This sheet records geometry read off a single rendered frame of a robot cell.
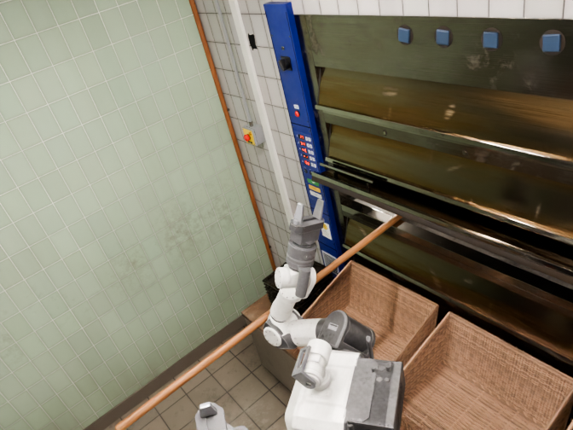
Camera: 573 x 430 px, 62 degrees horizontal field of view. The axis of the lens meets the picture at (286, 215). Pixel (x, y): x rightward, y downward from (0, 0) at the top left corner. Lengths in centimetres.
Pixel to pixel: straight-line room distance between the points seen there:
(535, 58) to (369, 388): 99
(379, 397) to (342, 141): 122
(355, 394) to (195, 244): 196
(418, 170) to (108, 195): 165
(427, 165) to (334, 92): 51
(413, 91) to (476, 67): 28
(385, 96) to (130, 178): 151
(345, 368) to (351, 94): 111
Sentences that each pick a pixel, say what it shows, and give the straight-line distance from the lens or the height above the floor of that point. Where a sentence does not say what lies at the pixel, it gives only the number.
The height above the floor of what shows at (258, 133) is 147.
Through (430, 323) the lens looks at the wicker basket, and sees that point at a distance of 230.
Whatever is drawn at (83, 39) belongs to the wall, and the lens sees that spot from 259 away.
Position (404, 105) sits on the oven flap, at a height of 179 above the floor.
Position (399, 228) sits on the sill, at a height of 118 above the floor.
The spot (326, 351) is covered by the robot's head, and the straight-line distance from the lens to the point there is 131.
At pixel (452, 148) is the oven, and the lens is 178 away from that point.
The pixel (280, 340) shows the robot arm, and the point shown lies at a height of 129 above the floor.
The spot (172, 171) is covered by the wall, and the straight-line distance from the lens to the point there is 286.
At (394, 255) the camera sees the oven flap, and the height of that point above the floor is 100.
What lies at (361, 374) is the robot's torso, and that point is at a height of 140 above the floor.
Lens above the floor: 249
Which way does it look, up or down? 33 degrees down
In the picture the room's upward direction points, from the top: 15 degrees counter-clockwise
